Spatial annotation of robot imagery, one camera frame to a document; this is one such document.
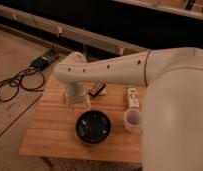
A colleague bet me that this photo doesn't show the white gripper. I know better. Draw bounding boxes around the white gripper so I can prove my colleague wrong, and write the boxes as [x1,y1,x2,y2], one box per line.
[65,83,87,104]

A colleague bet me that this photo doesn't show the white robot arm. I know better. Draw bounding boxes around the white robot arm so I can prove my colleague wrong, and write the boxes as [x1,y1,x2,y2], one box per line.
[53,47,203,171]

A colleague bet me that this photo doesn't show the black ceramic bowl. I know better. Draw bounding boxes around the black ceramic bowl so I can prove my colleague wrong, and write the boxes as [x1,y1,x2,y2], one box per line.
[75,110,111,144]

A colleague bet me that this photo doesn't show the dark red box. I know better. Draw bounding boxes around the dark red box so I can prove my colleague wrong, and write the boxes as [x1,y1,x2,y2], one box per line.
[88,83,106,97]

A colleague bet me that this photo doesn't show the wooden table board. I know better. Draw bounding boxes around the wooden table board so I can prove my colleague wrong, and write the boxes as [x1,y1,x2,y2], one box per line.
[20,77,142,163]

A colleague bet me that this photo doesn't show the black power adapter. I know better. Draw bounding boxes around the black power adapter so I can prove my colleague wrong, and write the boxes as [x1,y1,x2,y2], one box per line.
[31,57,50,71]

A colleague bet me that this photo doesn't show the white bottle with label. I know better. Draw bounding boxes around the white bottle with label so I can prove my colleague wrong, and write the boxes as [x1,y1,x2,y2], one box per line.
[127,87,140,108]

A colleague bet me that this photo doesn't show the white cup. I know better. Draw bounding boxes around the white cup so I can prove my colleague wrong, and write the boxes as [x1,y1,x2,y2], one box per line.
[124,108,141,132]

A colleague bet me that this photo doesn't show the black floor cable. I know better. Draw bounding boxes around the black floor cable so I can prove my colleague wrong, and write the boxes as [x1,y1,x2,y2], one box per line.
[0,67,47,105]

